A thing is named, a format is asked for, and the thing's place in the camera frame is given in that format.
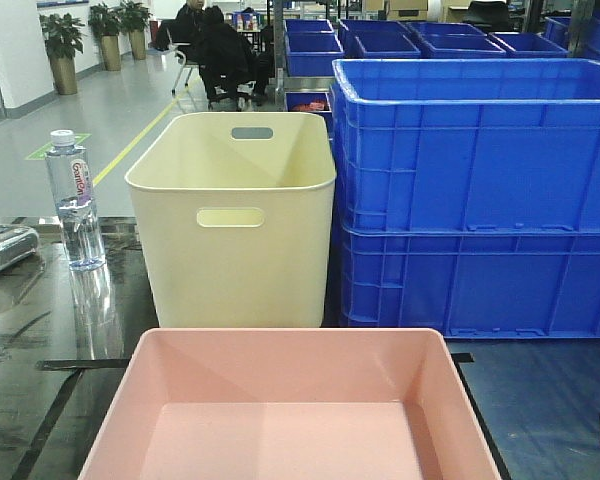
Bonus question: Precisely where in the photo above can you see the pink plastic bin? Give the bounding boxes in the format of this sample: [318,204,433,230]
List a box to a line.
[80,328,499,479]

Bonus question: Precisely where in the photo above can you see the cream plastic storage bin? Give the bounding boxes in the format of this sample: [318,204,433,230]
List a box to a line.
[125,112,336,328]

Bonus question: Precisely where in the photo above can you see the blue crates on shelf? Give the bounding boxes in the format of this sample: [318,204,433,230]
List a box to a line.
[284,16,571,77]

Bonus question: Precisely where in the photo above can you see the large blue crate upper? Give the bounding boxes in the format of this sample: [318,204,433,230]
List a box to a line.
[332,58,600,233]

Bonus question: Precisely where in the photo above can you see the large blue crate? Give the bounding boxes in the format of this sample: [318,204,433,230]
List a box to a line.
[340,225,600,339]
[332,58,600,233]

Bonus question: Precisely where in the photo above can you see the seated person in black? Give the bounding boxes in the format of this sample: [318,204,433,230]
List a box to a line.
[173,1,274,106]

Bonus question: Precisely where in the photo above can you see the large blue crate lower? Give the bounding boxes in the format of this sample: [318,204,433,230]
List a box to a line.
[340,225,600,339]

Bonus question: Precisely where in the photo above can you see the clear water bottle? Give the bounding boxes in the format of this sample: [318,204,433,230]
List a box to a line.
[45,129,106,271]

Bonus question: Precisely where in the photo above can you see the white handheld device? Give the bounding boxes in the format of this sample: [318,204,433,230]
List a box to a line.
[0,224,39,271]

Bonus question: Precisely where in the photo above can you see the potted plant gold pot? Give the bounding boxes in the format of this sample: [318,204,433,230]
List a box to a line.
[39,13,85,95]

